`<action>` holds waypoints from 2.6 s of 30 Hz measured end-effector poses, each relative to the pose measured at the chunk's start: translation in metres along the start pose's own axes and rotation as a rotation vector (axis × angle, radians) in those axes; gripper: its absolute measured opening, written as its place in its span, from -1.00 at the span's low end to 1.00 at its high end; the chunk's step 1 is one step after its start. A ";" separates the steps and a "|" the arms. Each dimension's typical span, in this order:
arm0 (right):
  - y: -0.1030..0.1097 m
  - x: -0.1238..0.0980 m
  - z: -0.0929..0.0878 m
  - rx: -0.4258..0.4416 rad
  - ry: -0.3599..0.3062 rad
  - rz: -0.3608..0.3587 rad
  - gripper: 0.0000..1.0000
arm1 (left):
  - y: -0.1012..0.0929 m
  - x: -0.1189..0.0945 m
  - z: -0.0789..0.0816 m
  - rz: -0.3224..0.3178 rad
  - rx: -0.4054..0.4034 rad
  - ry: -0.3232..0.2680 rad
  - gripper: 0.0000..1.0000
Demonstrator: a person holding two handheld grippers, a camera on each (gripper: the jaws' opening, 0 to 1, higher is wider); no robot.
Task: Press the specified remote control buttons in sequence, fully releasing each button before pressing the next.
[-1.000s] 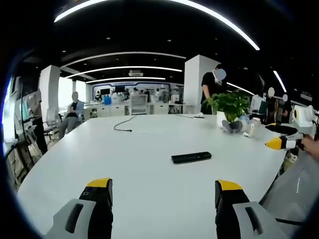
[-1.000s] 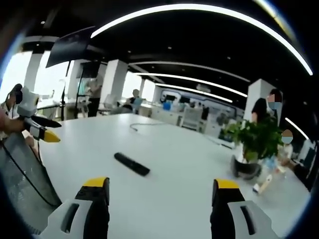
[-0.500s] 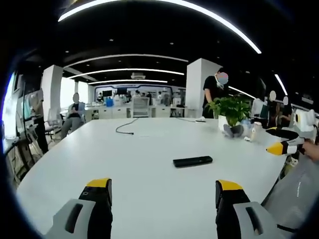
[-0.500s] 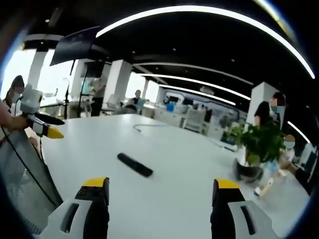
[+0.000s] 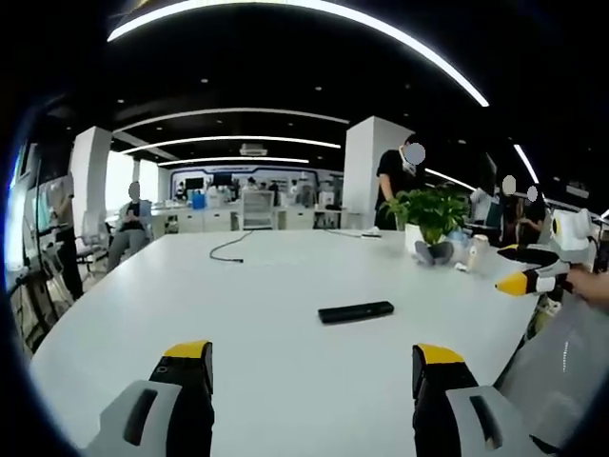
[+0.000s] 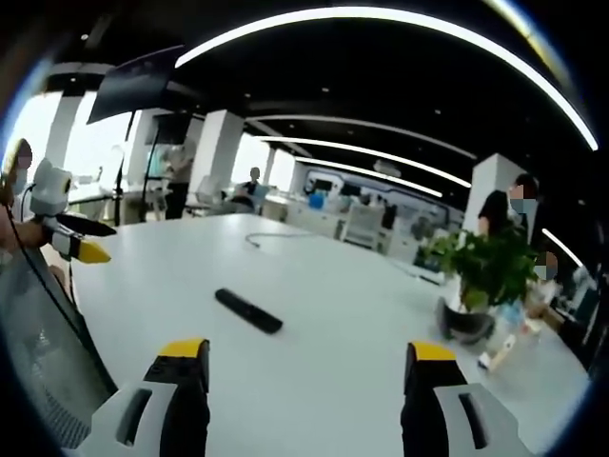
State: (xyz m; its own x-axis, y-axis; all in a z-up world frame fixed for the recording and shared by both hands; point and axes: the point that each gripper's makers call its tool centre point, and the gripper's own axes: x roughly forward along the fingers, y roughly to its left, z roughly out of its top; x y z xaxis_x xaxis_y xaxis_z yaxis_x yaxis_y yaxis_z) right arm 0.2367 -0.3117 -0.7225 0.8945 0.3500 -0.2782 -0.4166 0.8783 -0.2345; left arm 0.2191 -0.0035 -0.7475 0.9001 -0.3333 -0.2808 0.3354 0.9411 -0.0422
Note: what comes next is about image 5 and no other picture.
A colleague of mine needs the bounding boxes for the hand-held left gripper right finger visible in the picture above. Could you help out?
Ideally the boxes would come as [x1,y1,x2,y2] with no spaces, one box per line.
[411,343,558,457]

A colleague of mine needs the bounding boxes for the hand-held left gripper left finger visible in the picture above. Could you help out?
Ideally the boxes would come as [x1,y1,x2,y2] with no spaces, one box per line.
[83,339,216,457]

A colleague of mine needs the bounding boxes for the black remote control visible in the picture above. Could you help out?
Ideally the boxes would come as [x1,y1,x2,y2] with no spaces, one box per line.
[317,300,396,325]

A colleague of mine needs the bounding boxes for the person's right hand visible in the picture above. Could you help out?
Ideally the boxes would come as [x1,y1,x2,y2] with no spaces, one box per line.
[572,267,609,314]

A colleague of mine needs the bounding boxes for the white bottle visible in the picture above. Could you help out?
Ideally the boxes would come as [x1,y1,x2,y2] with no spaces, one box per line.
[467,234,490,271]

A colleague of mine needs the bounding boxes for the grey plush toy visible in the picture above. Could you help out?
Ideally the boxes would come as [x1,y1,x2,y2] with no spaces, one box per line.
[412,239,454,267]

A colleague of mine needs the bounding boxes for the clear plastic bag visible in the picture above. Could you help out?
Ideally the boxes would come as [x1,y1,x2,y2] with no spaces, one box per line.
[493,297,609,451]

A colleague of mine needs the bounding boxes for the green potted plant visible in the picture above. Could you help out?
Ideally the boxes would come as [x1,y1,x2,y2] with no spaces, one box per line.
[380,187,473,254]

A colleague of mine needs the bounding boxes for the grey office chair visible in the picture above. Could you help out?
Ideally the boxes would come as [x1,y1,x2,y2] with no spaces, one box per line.
[74,209,113,276]

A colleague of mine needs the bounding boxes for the white pillar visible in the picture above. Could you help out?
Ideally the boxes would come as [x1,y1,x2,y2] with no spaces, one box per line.
[69,125,114,239]
[342,115,416,230]

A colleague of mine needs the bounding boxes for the white cabinet counter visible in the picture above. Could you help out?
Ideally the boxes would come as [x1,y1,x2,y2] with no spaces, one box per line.
[150,203,377,235]

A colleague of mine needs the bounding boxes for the white mesh office chair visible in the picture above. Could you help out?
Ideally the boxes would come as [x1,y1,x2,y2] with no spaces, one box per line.
[241,189,276,232]

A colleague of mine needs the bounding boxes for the monitor screen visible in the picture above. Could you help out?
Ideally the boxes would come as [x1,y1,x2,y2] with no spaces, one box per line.
[8,142,54,242]

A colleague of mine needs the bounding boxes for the curved ceiling light strip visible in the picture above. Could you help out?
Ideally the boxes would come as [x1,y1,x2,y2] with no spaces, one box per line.
[106,0,491,109]

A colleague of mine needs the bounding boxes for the black cable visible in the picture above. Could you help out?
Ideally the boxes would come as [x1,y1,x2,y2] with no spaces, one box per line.
[209,229,256,265]

